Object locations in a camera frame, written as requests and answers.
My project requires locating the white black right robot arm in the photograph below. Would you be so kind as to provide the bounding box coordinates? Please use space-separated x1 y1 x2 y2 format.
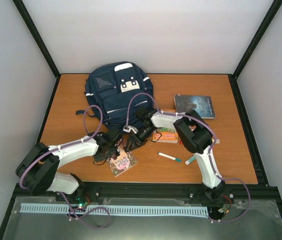
123 108 225 203

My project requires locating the green white glue stick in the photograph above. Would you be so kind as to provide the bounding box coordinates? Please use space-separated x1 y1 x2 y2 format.
185 155 196 165

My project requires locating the green capped white marker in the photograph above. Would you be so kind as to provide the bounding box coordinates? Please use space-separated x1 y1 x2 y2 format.
158 152 182 162

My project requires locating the pink Taming of Shrew book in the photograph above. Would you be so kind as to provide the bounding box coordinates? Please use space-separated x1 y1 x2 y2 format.
107 147 138 177

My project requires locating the metal front base plate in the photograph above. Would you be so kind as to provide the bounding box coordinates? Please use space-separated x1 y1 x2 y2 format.
0 196 282 240

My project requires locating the navy blue student backpack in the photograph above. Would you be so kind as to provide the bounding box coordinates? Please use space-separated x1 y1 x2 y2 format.
84 61 154 130

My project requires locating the black frame post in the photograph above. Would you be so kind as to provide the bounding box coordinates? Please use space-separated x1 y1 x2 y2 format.
12 0 61 75
232 0 282 79

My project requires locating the light blue slotted cable duct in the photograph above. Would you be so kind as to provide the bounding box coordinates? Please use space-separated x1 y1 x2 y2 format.
19 203 209 218

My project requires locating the black right frame post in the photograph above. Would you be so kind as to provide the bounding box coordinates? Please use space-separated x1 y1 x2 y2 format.
232 0 282 79

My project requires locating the black left frame post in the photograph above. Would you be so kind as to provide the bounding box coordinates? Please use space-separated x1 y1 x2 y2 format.
12 0 61 75

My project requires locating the dark blue hardcover book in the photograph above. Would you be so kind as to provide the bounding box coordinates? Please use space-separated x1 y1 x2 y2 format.
174 94 216 119

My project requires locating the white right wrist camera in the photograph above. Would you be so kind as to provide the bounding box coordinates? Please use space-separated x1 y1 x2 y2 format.
123 125 138 134

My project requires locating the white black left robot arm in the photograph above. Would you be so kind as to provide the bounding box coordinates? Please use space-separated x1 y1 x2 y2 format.
15 129 122 202

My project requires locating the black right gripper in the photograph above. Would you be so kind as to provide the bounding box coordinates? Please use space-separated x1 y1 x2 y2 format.
124 126 155 154

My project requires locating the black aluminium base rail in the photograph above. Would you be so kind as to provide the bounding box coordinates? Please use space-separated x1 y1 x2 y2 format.
13 181 280 207

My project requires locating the orange Treehouse paperback book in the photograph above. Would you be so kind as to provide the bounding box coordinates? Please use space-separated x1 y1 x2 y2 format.
151 113 178 144

